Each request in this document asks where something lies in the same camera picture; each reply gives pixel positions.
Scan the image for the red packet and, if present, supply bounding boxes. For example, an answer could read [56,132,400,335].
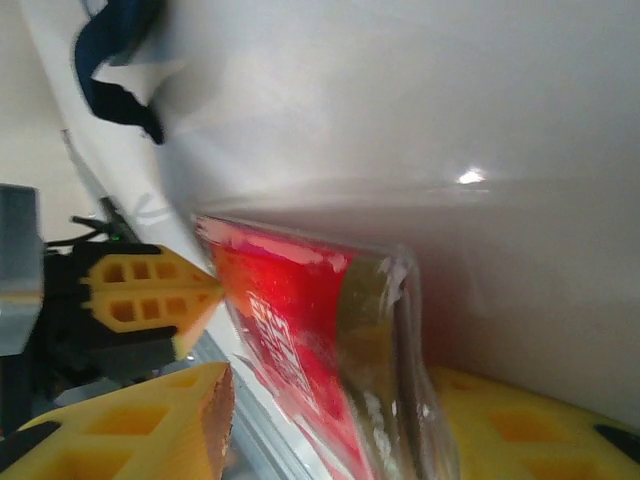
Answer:
[192,213,464,480]

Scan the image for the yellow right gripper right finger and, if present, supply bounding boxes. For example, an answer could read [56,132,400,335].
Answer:
[429,367,640,480]

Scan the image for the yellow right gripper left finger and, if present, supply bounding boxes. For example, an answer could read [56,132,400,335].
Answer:
[0,362,236,480]

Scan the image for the navy blue backpack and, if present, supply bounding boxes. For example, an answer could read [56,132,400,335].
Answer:
[72,0,169,147]

